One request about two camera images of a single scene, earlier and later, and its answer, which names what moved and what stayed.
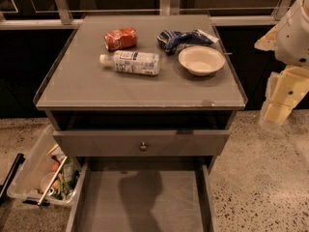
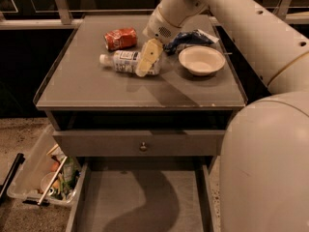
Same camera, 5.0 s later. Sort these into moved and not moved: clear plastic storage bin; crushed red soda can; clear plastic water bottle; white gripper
Moved: white gripper
Not moved: crushed red soda can; clear plastic water bottle; clear plastic storage bin
